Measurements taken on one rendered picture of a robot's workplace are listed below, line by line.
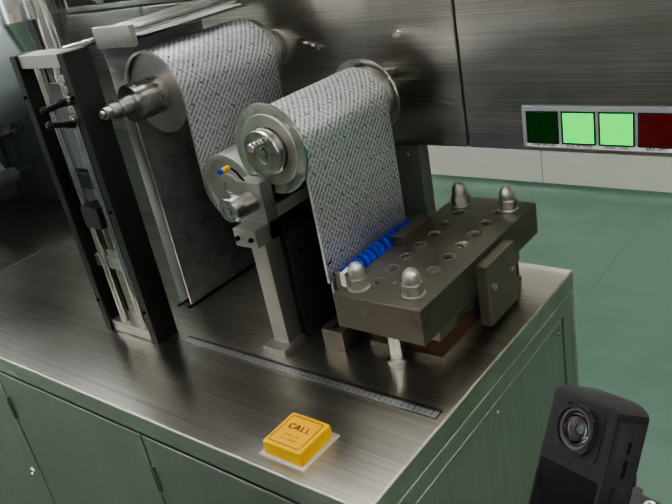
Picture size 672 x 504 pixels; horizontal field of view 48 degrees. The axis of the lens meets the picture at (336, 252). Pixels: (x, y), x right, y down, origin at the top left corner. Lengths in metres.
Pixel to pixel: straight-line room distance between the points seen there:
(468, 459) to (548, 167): 2.98
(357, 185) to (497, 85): 0.29
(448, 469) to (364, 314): 0.26
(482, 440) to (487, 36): 0.65
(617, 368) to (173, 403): 1.80
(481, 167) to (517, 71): 2.95
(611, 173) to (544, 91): 2.68
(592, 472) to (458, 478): 0.77
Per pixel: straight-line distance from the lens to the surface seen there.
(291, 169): 1.16
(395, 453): 1.05
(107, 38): 1.35
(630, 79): 1.22
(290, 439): 1.07
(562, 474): 0.43
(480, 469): 1.24
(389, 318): 1.13
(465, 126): 1.36
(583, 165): 3.97
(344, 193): 1.23
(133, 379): 1.36
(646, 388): 2.64
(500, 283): 1.26
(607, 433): 0.41
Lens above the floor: 1.58
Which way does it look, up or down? 25 degrees down
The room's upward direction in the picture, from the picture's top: 11 degrees counter-clockwise
